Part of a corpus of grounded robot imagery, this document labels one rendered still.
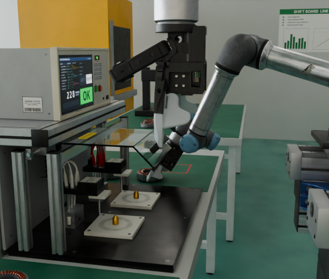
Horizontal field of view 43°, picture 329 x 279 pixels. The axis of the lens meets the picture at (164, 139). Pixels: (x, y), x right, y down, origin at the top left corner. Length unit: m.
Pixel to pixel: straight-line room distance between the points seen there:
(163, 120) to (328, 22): 5.97
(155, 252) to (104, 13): 3.99
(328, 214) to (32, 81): 0.84
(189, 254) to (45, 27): 4.27
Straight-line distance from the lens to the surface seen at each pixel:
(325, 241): 0.97
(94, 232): 1.30
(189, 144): 1.61
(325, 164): 1.43
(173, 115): 0.69
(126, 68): 0.74
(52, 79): 1.22
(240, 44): 1.55
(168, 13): 0.71
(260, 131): 6.61
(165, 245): 1.23
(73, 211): 1.35
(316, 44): 6.56
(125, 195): 1.60
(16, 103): 1.29
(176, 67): 0.71
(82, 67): 1.38
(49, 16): 5.20
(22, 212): 1.22
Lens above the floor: 1.31
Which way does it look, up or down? 12 degrees down
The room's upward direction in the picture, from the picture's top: straight up
